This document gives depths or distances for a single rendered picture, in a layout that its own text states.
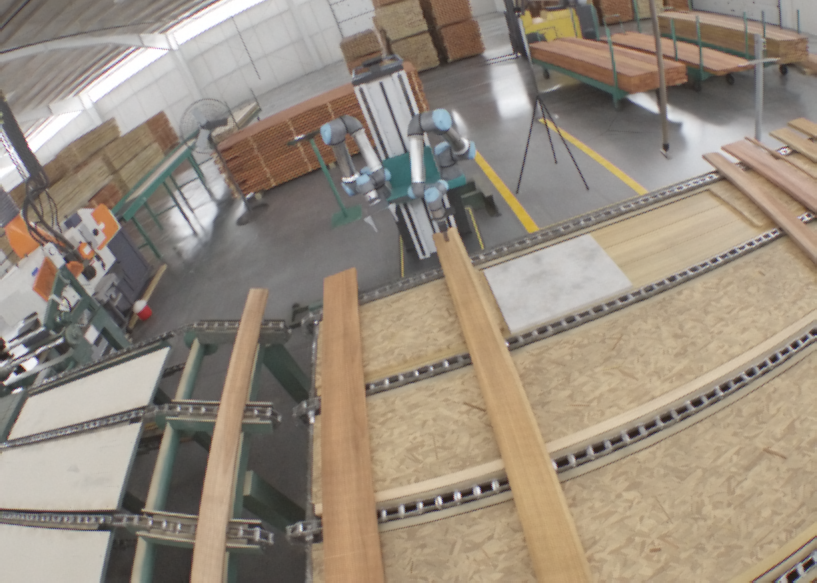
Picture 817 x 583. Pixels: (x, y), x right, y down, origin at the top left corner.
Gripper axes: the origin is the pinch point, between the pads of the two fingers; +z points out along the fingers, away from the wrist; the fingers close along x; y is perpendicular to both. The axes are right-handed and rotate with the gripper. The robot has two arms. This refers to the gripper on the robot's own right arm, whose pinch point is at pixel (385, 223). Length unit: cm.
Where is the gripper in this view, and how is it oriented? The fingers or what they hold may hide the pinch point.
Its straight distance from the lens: 248.5
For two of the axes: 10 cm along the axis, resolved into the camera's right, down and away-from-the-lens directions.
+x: -8.9, 4.4, 1.3
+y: 0.2, -2.3, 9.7
